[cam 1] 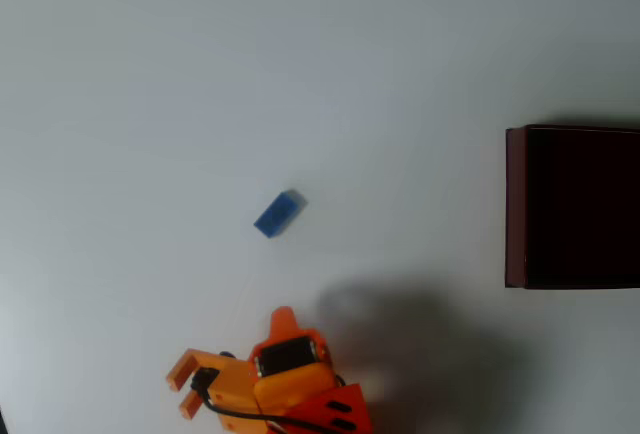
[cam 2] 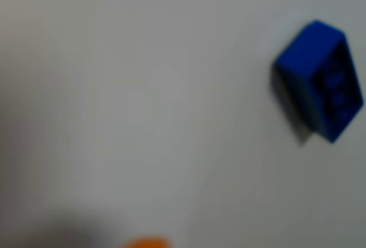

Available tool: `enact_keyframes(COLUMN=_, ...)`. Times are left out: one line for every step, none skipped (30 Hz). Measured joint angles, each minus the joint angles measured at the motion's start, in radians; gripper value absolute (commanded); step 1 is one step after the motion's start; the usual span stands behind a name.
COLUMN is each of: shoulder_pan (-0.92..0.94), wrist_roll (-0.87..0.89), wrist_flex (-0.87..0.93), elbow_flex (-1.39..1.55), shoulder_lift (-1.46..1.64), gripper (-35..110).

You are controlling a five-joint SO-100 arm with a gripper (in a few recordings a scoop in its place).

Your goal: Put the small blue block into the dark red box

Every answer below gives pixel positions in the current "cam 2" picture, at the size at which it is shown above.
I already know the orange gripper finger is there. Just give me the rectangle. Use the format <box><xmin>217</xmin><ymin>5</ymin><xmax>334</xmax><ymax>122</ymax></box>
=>
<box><xmin>121</xmin><ymin>235</ymin><xmax>172</xmax><ymax>248</ymax></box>

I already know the blue toy brick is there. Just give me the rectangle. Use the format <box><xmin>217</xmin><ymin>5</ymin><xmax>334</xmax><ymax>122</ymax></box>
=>
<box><xmin>273</xmin><ymin>19</ymin><xmax>364</xmax><ymax>143</ymax></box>

